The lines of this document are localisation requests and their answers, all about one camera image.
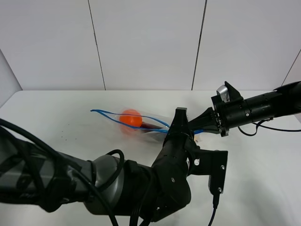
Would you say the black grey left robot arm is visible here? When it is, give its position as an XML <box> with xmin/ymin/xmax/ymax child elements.
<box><xmin>0</xmin><ymin>108</ymin><xmax>228</xmax><ymax>226</ymax></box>

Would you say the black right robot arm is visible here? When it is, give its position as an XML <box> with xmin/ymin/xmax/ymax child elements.
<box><xmin>189</xmin><ymin>81</ymin><xmax>301</xmax><ymax>137</ymax></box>

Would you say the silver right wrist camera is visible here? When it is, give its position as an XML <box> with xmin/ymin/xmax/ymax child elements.
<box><xmin>216</xmin><ymin>81</ymin><xmax>243</xmax><ymax>103</ymax></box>

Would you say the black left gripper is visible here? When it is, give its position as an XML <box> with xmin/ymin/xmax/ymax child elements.
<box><xmin>151</xmin><ymin>107</ymin><xmax>221</xmax><ymax>222</ymax></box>

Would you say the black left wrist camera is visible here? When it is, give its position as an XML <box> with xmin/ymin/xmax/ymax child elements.
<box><xmin>188</xmin><ymin>148</ymin><xmax>228</xmax><ymax>195</ymax></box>

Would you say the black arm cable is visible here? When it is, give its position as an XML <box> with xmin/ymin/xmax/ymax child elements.
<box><xmin>237</xmin><ymin>117</ymin><xmax>301</xmax><ymax>137</ymax></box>
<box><xmin>0</xmin><ymin>117</ymin><xmax>219</xmax><ymax>226</ymax></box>

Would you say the clear zip bag blue seal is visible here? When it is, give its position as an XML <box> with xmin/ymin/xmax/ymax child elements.
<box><xmin>90</xmin><ymin>108</ymin><xmax>205</xmax><ymax>144</ymax></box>

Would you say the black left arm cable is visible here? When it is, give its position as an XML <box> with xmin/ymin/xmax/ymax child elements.
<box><xmin>0</xmin><ymin>117</ymin><xmax>219</xmax><ymax>226</ymax></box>

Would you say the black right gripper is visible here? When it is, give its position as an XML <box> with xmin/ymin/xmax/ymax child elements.
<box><xmin>188</xmin><ymin>95</ymin><xmax>246</xmax><ymax>137</ymax></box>

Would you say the dark purple eggplant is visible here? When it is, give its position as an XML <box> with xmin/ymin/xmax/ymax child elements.
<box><xmin>140</xmin><ymin>122</ymin><xmax>163</xmax><ymax>129</ymax></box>

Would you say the orange fruit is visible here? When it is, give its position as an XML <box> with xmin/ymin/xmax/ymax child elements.
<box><xmin>119</xmin><ymin>109</ymin><xmax>143</xmax><ymax>127</ymax></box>

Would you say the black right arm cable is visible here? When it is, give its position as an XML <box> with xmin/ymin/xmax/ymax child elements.
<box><xmin>237</xmin><ymin>117</ymin><xmax>301</xmax><ymax>137</ymax></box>

